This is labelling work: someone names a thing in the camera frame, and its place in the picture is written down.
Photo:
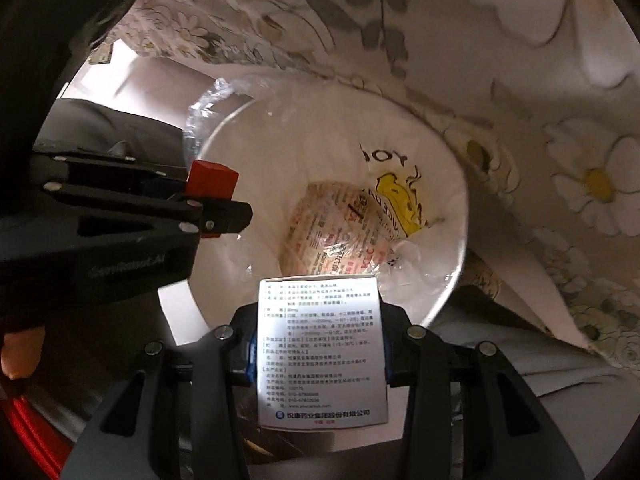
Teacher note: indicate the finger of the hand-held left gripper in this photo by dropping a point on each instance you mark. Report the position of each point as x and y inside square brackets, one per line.
[220, 215]
[115, 170]

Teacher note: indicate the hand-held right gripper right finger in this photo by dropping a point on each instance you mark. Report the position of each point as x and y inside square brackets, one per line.
[395, 360]

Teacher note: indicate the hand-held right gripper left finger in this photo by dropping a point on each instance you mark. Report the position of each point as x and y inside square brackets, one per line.
[247, 355]

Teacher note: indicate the red block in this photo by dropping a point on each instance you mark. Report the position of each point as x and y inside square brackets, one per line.
[212, 180]

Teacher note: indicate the white medicine box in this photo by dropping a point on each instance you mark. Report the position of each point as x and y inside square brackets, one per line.
[320, 350]

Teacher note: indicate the white trash bin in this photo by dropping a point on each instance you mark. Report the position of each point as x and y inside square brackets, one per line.
[175, 305]

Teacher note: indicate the printed plastic bin liner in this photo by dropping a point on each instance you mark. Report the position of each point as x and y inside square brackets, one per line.
[210, 100]

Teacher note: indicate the person's left hand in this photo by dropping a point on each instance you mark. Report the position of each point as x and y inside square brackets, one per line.
[20, 355]

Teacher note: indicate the crumpled printed wrapper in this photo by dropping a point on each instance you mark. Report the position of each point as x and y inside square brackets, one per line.
[330, 230]

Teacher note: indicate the red clothing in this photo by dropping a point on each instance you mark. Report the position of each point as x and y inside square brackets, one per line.
[35, 430]

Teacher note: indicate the floral bedsheet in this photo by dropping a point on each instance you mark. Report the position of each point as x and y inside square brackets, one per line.
[500, 60]

